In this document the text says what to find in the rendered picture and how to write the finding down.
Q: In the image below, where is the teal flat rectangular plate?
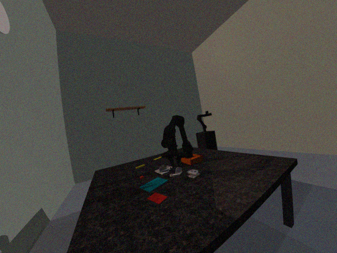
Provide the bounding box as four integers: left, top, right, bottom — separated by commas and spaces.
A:
140, 177, 168, 192

